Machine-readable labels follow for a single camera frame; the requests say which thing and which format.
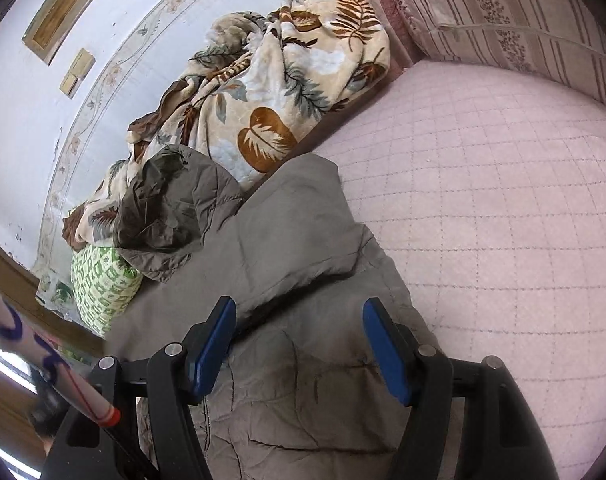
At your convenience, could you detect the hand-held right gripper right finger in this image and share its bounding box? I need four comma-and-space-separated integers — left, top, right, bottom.
362, 298, 558, 480

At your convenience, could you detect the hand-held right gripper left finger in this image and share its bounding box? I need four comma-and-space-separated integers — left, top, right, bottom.
43, 296, 238, 480

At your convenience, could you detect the grey puffer jacket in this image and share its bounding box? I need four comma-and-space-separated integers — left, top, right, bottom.
105, 144, 464, 480

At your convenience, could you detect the green patterned pillow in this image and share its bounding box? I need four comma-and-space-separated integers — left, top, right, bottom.
70, 245, 144, 338

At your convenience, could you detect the pink quilted bed cover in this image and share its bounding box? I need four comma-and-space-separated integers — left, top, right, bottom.
263, 57, 606, 480

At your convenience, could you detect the white pole with blue markings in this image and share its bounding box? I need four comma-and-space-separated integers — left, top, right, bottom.
0, 275, 122, 429

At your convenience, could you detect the leaf print fleece blanket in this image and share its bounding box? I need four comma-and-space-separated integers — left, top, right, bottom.
62, 0, 391, 253

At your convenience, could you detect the striped floral cushion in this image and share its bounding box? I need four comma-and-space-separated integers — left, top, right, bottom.
383, 0, 606, 117

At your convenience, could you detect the wooden bed frame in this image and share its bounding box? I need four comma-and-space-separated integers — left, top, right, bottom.
0, 231, 104, 357

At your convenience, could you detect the white cable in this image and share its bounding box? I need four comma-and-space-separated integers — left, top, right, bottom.
429, 22, 606, 68

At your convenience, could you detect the large wooden wall frame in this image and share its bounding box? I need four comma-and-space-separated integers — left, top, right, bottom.
22, 0, 100, 66

